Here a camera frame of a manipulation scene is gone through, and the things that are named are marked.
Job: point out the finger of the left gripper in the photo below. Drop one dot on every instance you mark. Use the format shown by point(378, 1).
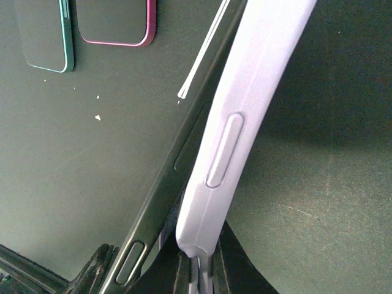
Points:
point(93, 274)

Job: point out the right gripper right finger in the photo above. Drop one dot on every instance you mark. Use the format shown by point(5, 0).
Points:
point(233, 272)

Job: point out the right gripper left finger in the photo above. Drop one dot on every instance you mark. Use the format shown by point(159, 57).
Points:
point(169, 272)

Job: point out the magenta bare phone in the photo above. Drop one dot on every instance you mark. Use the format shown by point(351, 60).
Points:
point(126, 23)

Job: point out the teal bare phone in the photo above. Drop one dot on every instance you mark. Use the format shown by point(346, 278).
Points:
point(46, 34)

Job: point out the black table mat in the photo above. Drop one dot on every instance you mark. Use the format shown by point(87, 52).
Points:
point(80, 150)

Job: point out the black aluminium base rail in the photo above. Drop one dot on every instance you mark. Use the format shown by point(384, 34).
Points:
point(31, 274)

